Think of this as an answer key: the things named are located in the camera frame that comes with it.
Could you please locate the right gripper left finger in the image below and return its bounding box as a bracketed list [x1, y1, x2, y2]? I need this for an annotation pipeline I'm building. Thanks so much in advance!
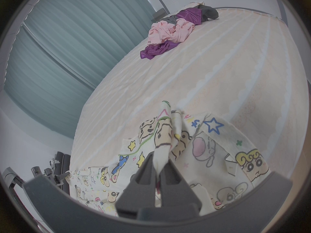
[115, 152, 156, 216]

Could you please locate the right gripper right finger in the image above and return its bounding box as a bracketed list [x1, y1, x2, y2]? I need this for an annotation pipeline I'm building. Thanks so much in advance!
[160, 157, 204, 215]

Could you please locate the white printed pyjama top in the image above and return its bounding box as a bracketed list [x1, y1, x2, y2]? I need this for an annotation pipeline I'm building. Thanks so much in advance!
[69, 100, 271, 218]

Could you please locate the pile of clothes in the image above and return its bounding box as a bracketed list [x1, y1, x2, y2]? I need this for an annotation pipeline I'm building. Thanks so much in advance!
[140, 4, 219, 60]

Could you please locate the black chair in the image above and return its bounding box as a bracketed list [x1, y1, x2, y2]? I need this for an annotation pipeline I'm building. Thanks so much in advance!
[50, 151, 71, 175]

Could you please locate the bed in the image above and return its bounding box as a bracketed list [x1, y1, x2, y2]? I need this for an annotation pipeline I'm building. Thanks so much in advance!
[69, 0, 310, 218]

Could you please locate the blue-green curtain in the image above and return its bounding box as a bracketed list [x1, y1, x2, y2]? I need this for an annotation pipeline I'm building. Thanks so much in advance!
[4, 24, 98, 139]
[24, 0, 159, 87]

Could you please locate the grey bedside table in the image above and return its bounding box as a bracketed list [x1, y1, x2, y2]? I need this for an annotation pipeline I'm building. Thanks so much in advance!
[153, 8, 168, 19]

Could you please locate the cream pillow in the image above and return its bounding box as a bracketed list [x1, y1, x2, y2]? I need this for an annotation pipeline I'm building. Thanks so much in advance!
[182, 1, 205, 11]

